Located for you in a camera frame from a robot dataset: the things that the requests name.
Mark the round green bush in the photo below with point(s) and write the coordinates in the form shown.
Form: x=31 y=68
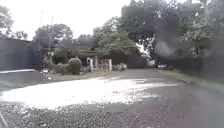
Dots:
x=74 y=65

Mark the grey gravel road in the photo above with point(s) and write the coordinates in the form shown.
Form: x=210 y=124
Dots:
x=110 y=113

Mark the dark fence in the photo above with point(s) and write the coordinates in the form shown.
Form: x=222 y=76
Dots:
x=206 y=63

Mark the pale concrete kerb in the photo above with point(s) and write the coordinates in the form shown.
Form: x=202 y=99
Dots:
x=16 y=71

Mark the pale spiky plant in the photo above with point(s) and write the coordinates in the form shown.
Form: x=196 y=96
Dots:
x=121 y=66

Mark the white gate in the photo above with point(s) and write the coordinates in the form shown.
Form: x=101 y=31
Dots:
x=106 y=64

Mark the pole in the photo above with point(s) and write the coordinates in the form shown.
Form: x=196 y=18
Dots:
x=50 y=33

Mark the dark wall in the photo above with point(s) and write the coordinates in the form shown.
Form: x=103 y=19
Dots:
x=16 y=55

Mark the grass verge with kerb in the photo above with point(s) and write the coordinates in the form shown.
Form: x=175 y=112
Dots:
x=186 y=77

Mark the row of trees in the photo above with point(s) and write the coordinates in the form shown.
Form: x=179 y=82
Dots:
x=113 y=36

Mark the low house with red posts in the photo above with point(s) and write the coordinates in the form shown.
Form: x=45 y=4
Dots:
x=84 y=53

